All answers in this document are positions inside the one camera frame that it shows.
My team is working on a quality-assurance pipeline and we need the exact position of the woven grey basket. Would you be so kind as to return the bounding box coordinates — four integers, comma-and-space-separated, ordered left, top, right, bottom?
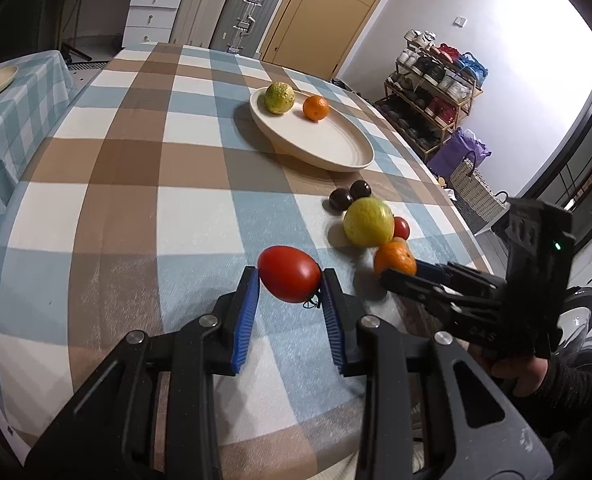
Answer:
448, 157, 509, 228

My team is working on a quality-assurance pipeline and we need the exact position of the yellow-green guava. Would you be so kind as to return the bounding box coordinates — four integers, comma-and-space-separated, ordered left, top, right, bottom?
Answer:
343, 197, 395, 247

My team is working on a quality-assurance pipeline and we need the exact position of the beige suitcase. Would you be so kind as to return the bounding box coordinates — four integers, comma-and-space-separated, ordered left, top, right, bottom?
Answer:
170, 0, 237, 48

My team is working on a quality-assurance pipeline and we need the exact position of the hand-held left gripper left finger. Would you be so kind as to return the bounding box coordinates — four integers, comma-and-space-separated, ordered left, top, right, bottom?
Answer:
23, 266, 261, 480

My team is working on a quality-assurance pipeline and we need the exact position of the brown blue checkered tablecloth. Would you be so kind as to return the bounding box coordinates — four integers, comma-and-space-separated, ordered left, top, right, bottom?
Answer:
0, 42, 492, 480

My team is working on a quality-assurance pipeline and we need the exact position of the person's right hand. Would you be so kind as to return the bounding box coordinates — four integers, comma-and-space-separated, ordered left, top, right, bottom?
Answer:
478, 347, 552, 398

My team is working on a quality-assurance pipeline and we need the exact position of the blue bag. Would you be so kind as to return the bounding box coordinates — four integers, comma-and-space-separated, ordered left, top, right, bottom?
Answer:
458, 52, 489, 81

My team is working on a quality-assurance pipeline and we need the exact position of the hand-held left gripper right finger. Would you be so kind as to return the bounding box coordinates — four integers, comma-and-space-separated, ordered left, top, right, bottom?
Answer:
321, 268, 557, 480

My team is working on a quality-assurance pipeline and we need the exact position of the teal checkered tablecloth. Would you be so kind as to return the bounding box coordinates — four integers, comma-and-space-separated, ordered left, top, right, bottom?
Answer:
0, 50, 76, 226

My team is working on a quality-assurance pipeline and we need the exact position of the shoe rack with shoes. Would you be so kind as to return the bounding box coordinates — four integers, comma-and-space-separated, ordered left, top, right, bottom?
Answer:
378, 30, 489, 153

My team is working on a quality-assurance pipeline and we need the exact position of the white drawer desk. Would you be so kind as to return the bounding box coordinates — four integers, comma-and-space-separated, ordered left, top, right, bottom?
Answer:
56, 0, 191, 48

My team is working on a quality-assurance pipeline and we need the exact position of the black tripod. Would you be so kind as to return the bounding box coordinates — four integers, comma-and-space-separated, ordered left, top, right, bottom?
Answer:
58, 37, 94, 62

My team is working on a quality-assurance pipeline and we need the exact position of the purple bag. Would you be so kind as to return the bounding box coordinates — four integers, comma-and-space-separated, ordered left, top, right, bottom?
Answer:
427, 127, 492, 181

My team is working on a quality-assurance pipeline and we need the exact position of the silver suitcase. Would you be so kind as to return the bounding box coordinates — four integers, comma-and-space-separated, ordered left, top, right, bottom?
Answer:
211, 0, 283, 58

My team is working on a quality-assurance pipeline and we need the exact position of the orange mandarin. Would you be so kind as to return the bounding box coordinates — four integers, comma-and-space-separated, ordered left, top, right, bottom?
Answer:
303, 95, 331, 122
374, 241, 417, 277

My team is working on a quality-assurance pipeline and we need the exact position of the wooden shoe rack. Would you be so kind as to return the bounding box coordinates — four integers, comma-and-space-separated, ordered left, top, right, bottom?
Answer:
376, 30, 484, 163

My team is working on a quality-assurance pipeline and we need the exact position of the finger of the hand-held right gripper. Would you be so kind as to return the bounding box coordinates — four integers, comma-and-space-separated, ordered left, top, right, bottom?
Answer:
379, 268, 508, 347
415, 260, 508, 295

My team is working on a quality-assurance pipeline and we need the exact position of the yellow wooden door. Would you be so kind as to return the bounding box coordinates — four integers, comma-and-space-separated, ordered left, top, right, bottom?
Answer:
261, 0, 407, 78

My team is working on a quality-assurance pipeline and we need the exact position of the rough green citrus fruit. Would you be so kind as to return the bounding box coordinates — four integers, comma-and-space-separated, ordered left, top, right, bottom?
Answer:
264, 82, 295, 115

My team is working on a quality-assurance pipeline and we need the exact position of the cream round plate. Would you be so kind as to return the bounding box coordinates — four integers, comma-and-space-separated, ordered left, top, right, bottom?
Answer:
249, 86, 375, 173

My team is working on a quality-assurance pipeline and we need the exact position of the person's right forearm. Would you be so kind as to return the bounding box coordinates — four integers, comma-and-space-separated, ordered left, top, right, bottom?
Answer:
506, 357, 592, 461

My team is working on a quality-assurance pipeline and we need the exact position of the large red tomato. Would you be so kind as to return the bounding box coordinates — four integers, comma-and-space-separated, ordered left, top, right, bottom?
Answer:
258, 245, 323, 304

